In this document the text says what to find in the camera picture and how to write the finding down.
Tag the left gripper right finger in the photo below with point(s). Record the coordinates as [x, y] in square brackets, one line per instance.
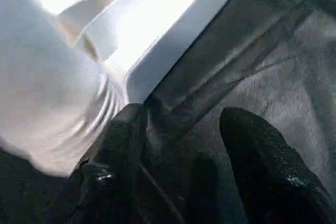
[267, 176]

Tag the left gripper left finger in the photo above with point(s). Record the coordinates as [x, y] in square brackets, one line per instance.
[118, 176]

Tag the white plastic table leg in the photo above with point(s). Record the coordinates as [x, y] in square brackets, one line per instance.
[39, 77]

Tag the white plastic table top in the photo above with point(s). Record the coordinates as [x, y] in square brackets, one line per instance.
[157, 11]

